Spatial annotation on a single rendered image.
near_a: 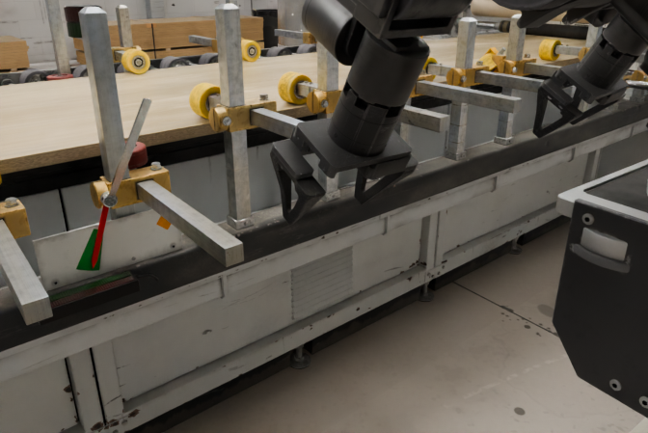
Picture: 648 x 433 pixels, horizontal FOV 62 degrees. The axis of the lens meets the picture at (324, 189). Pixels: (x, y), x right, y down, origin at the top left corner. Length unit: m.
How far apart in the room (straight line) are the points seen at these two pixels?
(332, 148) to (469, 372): 1.51
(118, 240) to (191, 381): 0.67
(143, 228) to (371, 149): 0.67
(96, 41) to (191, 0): 8.03
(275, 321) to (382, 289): 0.44
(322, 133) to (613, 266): 0.27
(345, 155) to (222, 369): 1.25
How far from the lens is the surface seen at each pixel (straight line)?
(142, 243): 1.10
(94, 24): 0.99
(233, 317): 1.64
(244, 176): 1.16
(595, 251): 0.48
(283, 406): 1.77
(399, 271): 2.06
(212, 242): 0.80
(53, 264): 1.06
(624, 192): 0.54
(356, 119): 0.47
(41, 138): 1.27
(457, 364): 1.96
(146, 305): 1.19
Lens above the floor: 1.22
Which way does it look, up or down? 22 degrees down
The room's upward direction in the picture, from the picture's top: straight up
